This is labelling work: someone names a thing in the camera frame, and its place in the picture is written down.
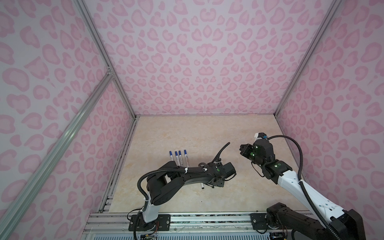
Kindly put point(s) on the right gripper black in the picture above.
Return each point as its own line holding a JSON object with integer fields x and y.
{"x": 244, "y": 152}

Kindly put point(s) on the aluminium frame strut diagonal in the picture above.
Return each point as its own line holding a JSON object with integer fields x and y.
{"x": 20, "y": 205}

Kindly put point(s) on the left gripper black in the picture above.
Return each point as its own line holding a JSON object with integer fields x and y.
{"x": 221, "y": 184}

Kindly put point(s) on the white marker blue end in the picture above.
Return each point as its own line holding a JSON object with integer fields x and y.
{"x": 177, "y": 158}

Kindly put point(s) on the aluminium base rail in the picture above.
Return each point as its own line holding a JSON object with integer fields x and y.
{"x": 189, "y": 226}

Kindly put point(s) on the white marker blue tip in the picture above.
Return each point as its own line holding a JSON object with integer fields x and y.
{"x": 180, "y": 158}

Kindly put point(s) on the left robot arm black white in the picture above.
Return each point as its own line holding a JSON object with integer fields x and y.
{"x": 160, "y": 185}

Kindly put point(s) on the white marker pen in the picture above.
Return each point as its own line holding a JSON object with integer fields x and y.
{"x": 171, "y": 156}

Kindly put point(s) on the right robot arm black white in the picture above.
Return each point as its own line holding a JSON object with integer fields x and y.
{"x": 331, "y": 221}

